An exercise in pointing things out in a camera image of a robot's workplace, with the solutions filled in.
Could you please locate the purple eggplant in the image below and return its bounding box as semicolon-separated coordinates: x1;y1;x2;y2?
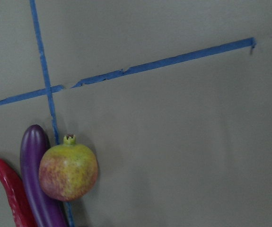
20;124;68;227

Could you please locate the red chili pepper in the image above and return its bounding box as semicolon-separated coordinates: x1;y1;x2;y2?
0;158;37;227

